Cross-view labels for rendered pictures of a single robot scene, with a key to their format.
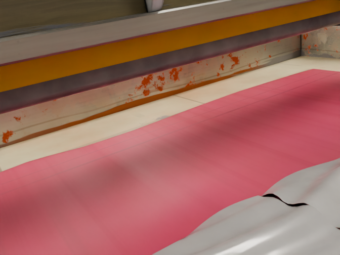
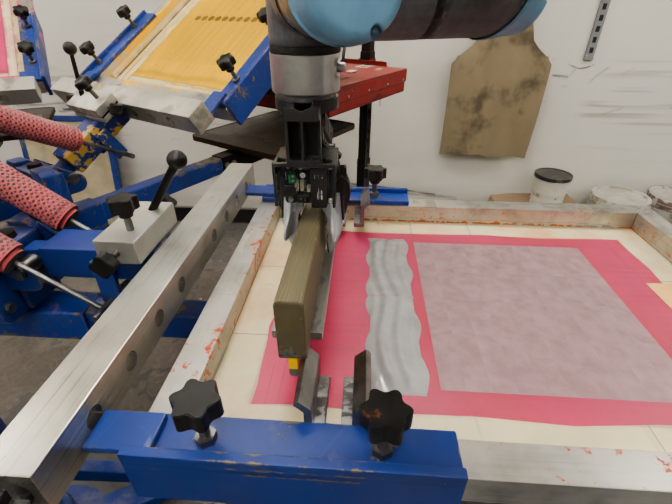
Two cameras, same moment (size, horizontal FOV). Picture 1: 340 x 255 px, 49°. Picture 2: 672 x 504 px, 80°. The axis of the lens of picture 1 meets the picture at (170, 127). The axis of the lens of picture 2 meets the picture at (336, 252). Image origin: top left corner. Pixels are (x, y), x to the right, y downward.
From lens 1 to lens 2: 50 cm
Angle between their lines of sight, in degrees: 52
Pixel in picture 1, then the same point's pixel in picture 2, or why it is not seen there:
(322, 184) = (381, 286)
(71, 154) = not seen: hidden behind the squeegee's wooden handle
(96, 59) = not seen: hidden behind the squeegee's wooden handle
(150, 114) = (273, 281)
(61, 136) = (254, 309)
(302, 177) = (370, 286)
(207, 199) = (357, 303)
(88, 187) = not seen: hidden behind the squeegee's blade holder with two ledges
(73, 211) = (329, 326)
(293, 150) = (355, 277)
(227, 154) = (339, 287)
